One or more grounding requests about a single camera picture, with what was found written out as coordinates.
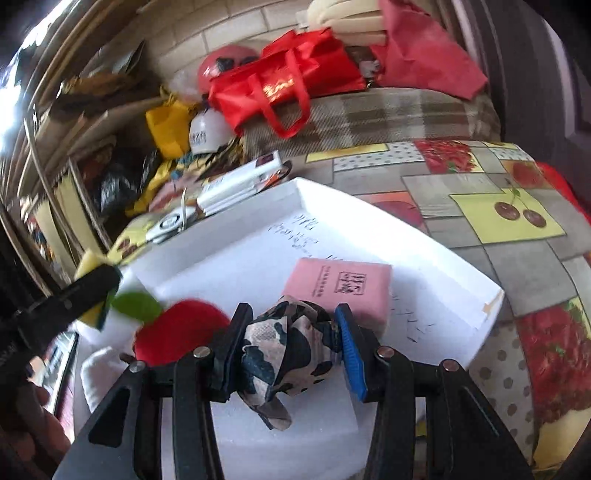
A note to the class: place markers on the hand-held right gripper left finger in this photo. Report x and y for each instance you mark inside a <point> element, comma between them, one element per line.
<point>231,350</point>

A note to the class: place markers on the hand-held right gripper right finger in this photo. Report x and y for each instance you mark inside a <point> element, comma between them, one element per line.
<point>352,355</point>

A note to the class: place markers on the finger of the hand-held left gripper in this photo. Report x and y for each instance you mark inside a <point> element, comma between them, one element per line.
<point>69,302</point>

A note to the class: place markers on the yellow green sponge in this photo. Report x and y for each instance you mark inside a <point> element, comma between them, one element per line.
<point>90,263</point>

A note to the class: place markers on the red plush apple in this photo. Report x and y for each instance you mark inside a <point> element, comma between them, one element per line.
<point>184,323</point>

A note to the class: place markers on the camouflage face mask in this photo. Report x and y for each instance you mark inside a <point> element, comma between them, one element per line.
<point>286,350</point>

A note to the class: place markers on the pink tissue pack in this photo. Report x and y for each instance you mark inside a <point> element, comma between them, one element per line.
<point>337,286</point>

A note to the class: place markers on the white foam tray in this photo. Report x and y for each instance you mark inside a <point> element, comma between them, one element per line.
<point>231,258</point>

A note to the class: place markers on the person's left hand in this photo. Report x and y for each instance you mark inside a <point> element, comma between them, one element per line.
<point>41,434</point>

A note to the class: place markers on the yellow printed packet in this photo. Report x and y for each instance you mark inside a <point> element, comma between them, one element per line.
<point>138,230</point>

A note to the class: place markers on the black plastic bag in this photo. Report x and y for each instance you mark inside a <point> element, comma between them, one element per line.
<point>115,191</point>

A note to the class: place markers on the white and red box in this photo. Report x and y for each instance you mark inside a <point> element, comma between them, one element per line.
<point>240,184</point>

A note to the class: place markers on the fruit print tablecloth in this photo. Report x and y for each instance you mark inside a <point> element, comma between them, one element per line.
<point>508,277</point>

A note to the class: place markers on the wooden shelf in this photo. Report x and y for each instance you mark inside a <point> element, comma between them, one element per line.
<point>92,115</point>

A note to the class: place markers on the yellow bag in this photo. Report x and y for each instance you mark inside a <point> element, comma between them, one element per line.
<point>168,127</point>

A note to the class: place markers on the white helmet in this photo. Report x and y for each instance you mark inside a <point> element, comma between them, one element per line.
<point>207,134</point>

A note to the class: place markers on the plaid blanket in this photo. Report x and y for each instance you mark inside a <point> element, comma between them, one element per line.
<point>369,115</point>

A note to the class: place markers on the red helmet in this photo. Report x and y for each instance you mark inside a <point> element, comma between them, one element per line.
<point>207,78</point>

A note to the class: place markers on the red glossy tote bag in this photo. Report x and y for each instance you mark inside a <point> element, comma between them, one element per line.
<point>286,74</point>

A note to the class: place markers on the red non-woven bag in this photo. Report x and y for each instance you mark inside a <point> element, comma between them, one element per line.
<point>425,50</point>

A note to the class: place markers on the cream folded pads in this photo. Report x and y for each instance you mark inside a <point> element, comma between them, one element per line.
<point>341,23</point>

